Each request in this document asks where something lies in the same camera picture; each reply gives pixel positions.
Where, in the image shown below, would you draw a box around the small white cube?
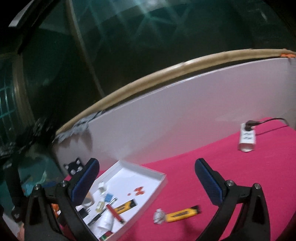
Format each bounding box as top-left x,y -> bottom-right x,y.
98,181 -> 107,193

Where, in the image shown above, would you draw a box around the red stick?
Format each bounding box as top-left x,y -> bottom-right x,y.
106,204 -> 125,224

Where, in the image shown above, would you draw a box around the yellow black tube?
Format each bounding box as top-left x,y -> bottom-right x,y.
153,205 -> 201,225
114,199 -> 137,214

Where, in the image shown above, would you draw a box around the white plastic bottle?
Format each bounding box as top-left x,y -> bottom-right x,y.
96,209 -> 114,231

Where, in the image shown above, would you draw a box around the brown tape roll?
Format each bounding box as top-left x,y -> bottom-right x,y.
82,192 -> 95,208

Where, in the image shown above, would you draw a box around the black rectangular box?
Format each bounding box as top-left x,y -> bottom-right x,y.
78,207 -> 90,219

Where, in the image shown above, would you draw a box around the black white cat figure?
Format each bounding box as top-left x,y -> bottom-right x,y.
63,158 -> 84,177

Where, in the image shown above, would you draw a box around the black pen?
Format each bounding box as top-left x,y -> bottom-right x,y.
87,198 -> 117,226

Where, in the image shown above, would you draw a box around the white cardboard tray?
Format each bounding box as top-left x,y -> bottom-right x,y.
83,161 -> 167,240

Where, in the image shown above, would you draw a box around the pink table cloth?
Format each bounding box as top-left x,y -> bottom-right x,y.
59,117 -> 296,241

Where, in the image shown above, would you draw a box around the white power adapter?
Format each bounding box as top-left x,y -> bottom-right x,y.
238,123 -> 256,153

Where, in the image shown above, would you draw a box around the grey cloth on rail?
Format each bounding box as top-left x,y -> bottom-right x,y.
53,110 -> 105,144

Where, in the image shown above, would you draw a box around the black plug with cable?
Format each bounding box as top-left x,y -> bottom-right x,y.
244,118 -> 289,132

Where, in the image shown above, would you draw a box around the bamboo rail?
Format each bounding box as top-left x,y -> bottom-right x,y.
56,49 -> 295,135

